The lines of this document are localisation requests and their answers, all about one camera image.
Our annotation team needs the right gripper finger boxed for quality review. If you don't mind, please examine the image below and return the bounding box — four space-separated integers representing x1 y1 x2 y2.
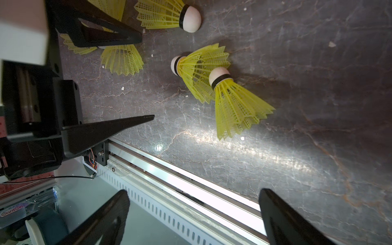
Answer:
259 188 334 245
58 189 130 245

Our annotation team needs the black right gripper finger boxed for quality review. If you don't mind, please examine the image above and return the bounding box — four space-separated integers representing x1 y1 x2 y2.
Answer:
46 1 143 48

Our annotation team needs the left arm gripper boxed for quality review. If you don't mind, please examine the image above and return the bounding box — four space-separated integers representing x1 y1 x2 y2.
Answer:
1 32 155 179

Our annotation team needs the green shuttlecock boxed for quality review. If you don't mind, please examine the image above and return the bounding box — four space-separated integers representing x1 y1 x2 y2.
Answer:
60 0 126 55
134 0 202 33
209 67 275 140
101 45 144 76
170 43 231 104

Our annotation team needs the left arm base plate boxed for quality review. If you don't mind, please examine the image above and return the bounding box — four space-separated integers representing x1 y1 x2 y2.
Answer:
82 140 109 178

